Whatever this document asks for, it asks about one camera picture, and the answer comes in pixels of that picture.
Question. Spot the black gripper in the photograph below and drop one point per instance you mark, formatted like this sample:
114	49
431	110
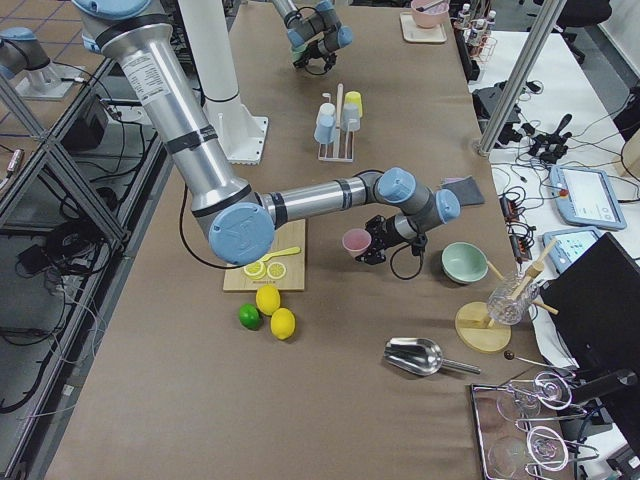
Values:
386	233
317	51

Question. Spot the pink plastic cup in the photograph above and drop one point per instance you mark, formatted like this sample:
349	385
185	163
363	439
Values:
356	241

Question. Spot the green plastic cup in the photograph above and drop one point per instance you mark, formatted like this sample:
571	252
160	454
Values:
300	57

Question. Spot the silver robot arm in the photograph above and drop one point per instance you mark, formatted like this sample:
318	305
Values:
315	33
201	130

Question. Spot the white plastic cup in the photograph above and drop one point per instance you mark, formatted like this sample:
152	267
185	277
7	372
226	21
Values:
326	109

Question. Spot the yellow plastic cup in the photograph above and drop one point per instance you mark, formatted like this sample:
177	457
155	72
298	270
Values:
354	97

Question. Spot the grey plastic cup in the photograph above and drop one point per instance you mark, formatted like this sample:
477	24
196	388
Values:
350	118

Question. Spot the blue plastic cup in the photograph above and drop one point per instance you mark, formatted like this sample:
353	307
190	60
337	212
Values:
325	129

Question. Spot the wooden cup tree stand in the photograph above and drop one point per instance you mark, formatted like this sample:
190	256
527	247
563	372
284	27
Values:
478	331

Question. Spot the bamboo cutting board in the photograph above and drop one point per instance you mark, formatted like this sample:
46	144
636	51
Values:
283	266

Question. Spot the green ceramic bowl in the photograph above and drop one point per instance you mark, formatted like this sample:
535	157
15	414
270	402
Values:
464	263

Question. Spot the beige tray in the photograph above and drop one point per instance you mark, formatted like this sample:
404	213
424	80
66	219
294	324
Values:
412	33

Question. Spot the yellow lemon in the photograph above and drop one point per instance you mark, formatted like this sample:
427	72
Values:
268	299
283	323

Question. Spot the steel scoop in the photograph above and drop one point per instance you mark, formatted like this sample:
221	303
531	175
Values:
422	357

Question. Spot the pink bowl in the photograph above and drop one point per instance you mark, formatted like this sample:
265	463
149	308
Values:
429	14

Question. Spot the grey folded cloth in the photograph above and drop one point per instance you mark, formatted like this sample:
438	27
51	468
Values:
466	190

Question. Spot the green lime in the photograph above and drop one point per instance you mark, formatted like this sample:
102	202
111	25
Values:
249	317

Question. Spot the clear crystal glass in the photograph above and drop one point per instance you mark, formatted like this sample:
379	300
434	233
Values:
507	308

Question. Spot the bottle carrier rack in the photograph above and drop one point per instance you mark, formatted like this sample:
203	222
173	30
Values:
473	27

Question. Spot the blue teach pendant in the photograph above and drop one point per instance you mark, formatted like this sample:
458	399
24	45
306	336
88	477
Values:
585	197
570	245

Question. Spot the black monitor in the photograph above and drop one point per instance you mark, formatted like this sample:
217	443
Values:
597	299

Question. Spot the white wire cup holder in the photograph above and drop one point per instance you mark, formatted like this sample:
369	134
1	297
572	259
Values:
342	149

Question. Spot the wire glass rack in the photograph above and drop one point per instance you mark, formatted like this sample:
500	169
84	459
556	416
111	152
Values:
517	432

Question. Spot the aluminium frame post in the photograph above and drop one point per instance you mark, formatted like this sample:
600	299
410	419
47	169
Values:
535	41

